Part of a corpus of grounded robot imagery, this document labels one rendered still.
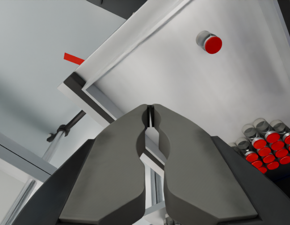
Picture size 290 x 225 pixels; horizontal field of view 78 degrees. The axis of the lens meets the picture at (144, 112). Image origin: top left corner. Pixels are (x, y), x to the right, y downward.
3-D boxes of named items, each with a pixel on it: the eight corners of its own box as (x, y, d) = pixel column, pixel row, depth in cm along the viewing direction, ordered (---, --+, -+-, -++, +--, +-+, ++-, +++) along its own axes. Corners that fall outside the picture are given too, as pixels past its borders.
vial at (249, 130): (254, 129, 35) (269, 145, 31) (244, 134, 35) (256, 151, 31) (250, 121, 34) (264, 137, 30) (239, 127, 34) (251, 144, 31)
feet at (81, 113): (94, 107, 134) (90, 118, 122) (53, 140, 151) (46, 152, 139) (86, 100, 131) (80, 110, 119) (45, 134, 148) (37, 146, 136)
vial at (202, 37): (213, 39, 26) (225, 46, 22) (200, 49, 27) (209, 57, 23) (206, 27, 25) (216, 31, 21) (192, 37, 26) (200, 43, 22)
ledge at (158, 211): (203, 214, 55) (205, 222, 53) (169, 228, 59) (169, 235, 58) (178, 193, 49) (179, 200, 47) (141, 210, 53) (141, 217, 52)
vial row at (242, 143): (282, 124, 34) (300, 140, 30) (199, 165, 40) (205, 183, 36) (279, 117, 33) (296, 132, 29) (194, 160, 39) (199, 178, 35)
